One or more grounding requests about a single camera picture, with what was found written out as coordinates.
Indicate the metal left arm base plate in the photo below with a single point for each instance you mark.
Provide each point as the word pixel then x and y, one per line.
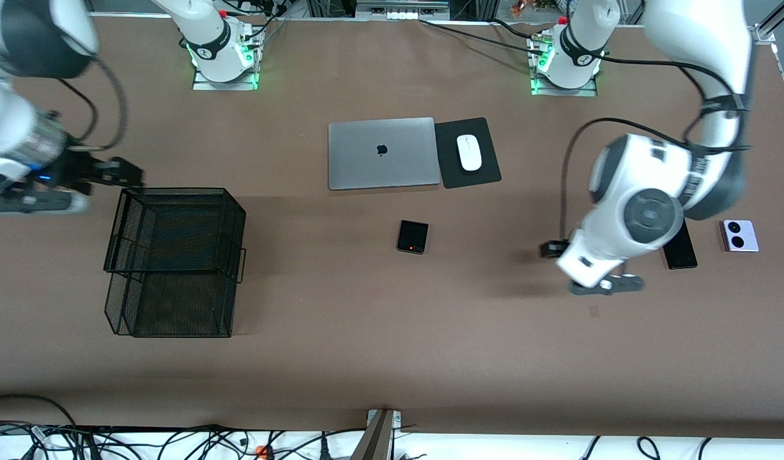
pixel 542 91

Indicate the aluminium frame bracket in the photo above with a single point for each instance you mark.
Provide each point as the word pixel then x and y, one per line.
pixel 763 33

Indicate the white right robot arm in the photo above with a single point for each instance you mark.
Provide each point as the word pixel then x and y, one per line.
pixel 21 38

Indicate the lavender flip phone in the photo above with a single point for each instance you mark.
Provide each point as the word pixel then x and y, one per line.
pixel 740 236

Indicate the long black smartphone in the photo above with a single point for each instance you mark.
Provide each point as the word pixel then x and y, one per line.
pixel 682 252

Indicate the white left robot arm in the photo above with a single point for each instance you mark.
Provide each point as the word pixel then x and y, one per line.
pixel 647 211

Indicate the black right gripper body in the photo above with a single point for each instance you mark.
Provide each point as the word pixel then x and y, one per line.
pixel 74 168

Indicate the white power strip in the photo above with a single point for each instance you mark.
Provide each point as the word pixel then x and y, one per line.
pixel 401 9

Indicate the black mesh two-tier tray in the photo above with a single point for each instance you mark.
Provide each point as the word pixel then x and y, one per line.
pixel 174 262

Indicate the grey metal camera pole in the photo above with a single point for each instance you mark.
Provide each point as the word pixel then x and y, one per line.
pixel 376 437

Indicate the black mouse pad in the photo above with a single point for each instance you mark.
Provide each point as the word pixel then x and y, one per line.
pixel 449 160

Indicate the small black flip phone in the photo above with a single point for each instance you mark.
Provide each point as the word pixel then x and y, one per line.
pixel 412 236

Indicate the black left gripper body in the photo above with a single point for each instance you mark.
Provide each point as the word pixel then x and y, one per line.
pixel 553 248

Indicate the silver closed laptop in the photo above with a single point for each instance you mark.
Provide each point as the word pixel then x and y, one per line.
pixel 382 153

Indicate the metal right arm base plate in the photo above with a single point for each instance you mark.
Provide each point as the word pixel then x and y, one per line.
pixel 203 84

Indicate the white computer mouse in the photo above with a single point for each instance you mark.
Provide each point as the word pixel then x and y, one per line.
pixel 469 153

